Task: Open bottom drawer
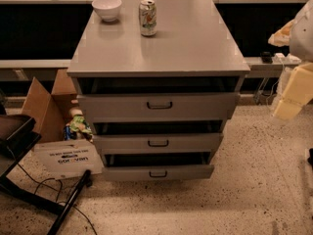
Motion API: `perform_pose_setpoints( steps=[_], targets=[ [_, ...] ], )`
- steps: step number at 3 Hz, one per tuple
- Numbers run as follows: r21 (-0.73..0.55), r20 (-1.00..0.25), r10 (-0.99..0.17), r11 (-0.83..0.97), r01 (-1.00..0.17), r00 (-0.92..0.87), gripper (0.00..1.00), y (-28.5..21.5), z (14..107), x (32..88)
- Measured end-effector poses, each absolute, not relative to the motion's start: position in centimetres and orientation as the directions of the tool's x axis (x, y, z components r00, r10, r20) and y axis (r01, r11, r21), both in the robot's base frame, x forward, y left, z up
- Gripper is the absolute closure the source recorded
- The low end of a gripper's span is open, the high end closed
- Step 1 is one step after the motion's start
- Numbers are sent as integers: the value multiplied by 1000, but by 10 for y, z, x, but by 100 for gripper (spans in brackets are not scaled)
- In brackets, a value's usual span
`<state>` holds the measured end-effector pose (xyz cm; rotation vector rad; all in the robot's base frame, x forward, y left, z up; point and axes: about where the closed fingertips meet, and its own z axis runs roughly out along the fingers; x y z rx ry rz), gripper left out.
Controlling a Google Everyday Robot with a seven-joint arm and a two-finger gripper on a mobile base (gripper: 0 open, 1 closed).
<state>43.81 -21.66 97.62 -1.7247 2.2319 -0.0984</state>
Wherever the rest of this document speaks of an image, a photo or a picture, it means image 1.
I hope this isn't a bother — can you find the grey top drawer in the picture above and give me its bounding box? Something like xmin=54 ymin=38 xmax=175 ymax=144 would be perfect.
xmin=77 ymin=93 xmax=239 ymax=123

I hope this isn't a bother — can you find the black floor cable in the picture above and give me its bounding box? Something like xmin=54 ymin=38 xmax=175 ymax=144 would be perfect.
xmin=6 ymin=145 xmax=99 ymax=235

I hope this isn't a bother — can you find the black stand with tray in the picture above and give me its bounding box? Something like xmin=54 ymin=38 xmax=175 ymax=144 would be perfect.
xmin=0 ymin=115 xmax=91 ymax=235

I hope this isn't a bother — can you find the white power strip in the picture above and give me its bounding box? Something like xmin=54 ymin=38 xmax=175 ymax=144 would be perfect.
xmin=274 ymin=53 xmax=300 ymax=64

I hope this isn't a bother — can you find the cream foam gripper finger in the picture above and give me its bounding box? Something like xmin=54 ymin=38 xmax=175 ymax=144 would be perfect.
xmin=273 ymin=62 xmax=313 ymax=120

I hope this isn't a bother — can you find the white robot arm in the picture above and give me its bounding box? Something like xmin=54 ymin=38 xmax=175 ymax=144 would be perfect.
xmin=268 ymin=0 xmax=313 ymax=120

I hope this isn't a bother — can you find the grey middle drawer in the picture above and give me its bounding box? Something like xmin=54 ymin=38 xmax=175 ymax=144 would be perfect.
xmin=94 ymin=133 xmax=223 ymax=155

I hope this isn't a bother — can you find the grey bottom drawer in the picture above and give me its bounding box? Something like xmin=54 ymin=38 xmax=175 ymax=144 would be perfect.
xmin=103 ymin=152 xmax=214 ymax=181

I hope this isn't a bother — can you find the white green soda can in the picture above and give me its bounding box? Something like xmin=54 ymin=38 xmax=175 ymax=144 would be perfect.
xmin=139 ymin=0 xmax=157 ymax=36

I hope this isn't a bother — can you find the brown cardboard box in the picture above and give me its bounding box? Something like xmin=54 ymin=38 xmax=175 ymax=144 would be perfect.
xmin=22 ymin=69 xmax=104 ymax=179

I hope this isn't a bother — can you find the green toy figure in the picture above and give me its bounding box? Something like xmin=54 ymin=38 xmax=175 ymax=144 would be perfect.
xmin=64 ymin=107 xmax=93 ymax=142

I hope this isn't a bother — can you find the grey drawer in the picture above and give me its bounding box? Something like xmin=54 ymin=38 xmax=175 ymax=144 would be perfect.
xmin=94 ymin=133 xmax=223 ymax=155
xmin=77 ymin=93 xmax=239 ymax=123
xmin=103 ymin=152 xmax=214 ymax=181

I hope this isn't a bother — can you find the black adapter on ledge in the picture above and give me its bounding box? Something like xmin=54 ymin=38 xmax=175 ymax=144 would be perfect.
xmin=260 ymin=52 xmax=273 ymax=64

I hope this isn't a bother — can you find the white hanging cable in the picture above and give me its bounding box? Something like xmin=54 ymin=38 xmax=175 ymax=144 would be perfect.
xmin=265 ymin=62 xmax=287 ymax=109

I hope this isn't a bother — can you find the grey drawer cabinet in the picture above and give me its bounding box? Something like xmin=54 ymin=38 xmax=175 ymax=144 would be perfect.
xmin=67 ymin=0 xmax=251 ymax=181

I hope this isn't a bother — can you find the white ceramic bowl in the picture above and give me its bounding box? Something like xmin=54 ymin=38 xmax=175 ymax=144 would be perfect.
xmin=92 ymin=0 xmax=122 ymax=22

